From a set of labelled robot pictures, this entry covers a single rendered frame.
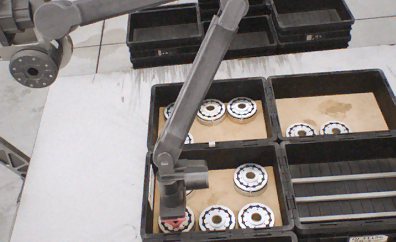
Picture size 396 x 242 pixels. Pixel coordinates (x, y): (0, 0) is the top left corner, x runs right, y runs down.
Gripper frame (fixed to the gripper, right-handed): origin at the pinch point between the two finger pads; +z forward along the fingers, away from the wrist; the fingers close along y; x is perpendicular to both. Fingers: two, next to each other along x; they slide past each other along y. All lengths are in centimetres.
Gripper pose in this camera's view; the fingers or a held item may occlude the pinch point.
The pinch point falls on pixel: (176, 217)
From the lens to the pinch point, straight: 125.6
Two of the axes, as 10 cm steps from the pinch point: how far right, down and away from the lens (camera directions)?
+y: -0.2, -7.2, 7.0
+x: -10.0, 0.6, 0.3
